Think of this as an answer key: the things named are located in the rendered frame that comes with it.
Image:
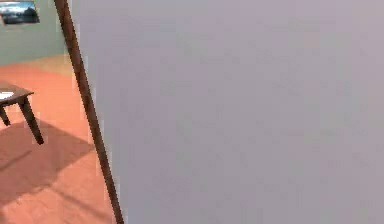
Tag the dark brown wooden table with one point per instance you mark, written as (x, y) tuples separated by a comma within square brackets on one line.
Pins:
[(25, 108)]

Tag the white flat item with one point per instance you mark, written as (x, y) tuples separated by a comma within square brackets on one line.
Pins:
[(4, 95)]

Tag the framed landscape picture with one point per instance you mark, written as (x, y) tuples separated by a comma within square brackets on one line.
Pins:
[(18, 11)]

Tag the brown wooden door frame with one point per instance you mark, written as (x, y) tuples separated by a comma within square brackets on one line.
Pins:
[(87, 100)]

